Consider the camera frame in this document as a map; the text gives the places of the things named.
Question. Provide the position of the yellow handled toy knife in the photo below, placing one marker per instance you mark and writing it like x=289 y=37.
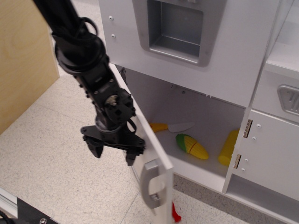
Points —
x=173 y=128

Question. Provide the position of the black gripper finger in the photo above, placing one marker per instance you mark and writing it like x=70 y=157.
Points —
x=96 y=147
x=130 y=157

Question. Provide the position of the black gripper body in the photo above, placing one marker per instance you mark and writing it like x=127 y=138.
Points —
x=123 y=138

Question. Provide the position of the silver upper oven hinge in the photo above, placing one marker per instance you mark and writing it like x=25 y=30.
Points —
x=247 y=128

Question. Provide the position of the red toy ketchup bottle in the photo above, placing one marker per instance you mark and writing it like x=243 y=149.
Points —
x=177 y=218

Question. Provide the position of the aluminium frame rail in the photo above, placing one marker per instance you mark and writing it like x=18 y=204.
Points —
x=8 y=203

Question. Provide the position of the grey oven handle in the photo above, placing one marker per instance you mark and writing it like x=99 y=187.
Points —
x=289 y=99

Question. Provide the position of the silver oven hinge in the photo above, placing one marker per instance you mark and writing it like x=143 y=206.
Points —
x=237 y=160
x=247 y=128

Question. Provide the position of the yellow toy mustard bottle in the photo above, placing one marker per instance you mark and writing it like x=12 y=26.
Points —
x=226 y=152

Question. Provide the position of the plywood panel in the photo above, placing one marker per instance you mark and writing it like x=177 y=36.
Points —
x=27 y=64

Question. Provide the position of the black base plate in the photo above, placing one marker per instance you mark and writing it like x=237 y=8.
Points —
x=27 y=214

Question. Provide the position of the white fridge door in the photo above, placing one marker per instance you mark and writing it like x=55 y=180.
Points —
x=154 y=150

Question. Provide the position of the grey fridge door handle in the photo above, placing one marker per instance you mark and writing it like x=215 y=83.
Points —
x=151 y=186

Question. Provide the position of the white toy kitchen cabinet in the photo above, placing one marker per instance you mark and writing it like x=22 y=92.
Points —
x=209 y=62

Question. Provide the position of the silver lower oven hinge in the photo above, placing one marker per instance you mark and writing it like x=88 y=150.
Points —
x=237 y=160

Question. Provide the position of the toy corn cob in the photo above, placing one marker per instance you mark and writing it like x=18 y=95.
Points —
x=189 y=145

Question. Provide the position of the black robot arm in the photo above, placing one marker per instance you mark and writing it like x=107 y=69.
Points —
x=83 y=55

